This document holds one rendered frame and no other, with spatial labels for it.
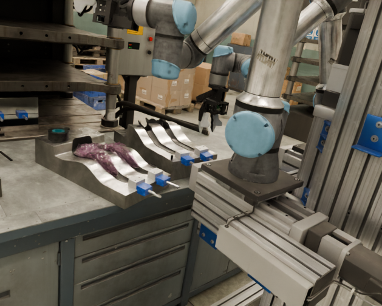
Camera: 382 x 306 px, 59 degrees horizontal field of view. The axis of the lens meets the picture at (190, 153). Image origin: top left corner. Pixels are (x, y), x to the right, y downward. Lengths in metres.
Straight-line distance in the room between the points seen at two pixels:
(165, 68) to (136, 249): 0.86
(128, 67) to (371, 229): 1.63
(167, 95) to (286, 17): 4.66
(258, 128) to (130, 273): 0.99
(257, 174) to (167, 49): 0.41
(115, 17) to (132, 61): 1.21
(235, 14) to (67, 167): 0.83
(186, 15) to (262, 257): 0.59
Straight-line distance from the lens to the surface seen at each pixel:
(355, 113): 0.99
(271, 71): 0.78
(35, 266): 1.30
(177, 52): 0.88
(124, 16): 0.96
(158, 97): 5.51
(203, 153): 1.47
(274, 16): 0.78
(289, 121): 5.52
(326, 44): 1.45
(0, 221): 1.15
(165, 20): 0.87
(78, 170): 1.31
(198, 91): 6.16
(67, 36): 1.91
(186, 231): 1.63
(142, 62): 2.20
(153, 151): 1.48
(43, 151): 1.46
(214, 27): 0.96
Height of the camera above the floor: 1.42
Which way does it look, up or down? 21 degrees down
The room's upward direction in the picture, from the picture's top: 9 degrees clockwise
